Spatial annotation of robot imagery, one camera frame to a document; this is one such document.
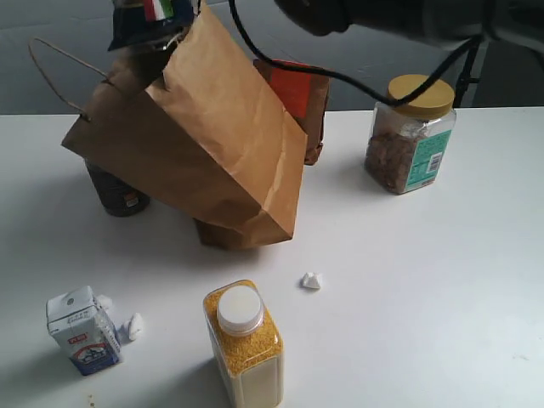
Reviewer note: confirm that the small brown pouch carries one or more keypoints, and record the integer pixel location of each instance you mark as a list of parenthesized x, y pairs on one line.
[(305, 97)]

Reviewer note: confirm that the black light stand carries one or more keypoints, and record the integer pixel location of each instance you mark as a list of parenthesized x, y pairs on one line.
[(466, 78)]

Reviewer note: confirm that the spaghetti packet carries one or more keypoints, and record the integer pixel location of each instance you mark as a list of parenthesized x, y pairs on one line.
[(137, 23)]

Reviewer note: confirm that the millet bottle white cap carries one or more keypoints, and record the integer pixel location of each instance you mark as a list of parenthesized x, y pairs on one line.
[(246, 344)]

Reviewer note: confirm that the large brown paper bag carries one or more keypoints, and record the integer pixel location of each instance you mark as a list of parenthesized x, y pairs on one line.
[(197, 128)]

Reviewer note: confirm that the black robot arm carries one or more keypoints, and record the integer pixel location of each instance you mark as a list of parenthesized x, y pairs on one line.
[(440, 23)]

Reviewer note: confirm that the white blue milk carton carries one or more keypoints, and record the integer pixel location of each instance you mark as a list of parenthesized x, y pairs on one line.
[(83, 330)]

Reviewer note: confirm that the clear jar yellow lid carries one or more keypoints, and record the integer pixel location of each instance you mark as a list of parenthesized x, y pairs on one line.
[(407, 143)]

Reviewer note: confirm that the crumpled white paper piece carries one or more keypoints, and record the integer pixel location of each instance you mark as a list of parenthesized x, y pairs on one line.
[(311, 282)]

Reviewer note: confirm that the dark tin can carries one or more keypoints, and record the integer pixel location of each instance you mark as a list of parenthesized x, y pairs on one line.
[(117, 198)]

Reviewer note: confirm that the white paper scrap behind carton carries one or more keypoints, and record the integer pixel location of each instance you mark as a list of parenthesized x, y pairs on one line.
[(105, 302)]

